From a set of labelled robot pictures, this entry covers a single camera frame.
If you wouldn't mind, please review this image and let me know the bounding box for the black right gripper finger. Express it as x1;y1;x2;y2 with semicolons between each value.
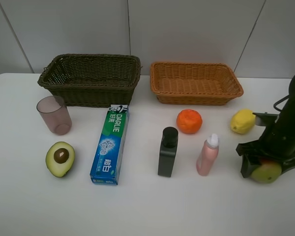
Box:
281;159;295;174
240;154;261;178

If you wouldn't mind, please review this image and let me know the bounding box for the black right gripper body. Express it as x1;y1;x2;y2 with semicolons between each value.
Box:
236;95;295;162

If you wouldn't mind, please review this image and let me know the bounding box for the green red pear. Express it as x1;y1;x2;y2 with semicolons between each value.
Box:
250;159;282;183

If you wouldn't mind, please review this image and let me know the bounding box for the pink bottle white cap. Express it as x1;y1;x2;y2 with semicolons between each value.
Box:
196;133;219;176

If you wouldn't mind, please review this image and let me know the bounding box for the yellow lemon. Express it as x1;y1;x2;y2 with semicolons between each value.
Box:
230;109;256;135

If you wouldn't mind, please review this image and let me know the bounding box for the orange tangerine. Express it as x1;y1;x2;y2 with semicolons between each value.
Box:
176;109;203;134

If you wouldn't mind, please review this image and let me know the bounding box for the black rectangular bottle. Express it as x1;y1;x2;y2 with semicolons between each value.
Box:
158;127;178;177

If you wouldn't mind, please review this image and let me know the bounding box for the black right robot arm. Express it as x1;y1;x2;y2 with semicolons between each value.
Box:
236;75;295;178

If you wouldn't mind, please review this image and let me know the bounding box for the orange wicker basket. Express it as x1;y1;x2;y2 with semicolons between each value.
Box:
150;62;244;106

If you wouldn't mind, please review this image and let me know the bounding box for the green blue toothpaste box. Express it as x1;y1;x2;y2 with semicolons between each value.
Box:
90;105;129;185

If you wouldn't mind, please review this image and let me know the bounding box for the dark brown wicker basket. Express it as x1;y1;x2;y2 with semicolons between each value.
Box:
38;54;141;108

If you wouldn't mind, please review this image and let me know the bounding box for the halved avocado with pit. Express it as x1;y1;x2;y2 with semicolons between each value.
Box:
45;142;75;177

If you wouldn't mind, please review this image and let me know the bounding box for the translucent pink plastic cup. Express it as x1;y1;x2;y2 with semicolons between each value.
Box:
36;95;72;135

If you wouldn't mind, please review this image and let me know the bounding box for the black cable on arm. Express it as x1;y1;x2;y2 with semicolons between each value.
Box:
273;95;291;112

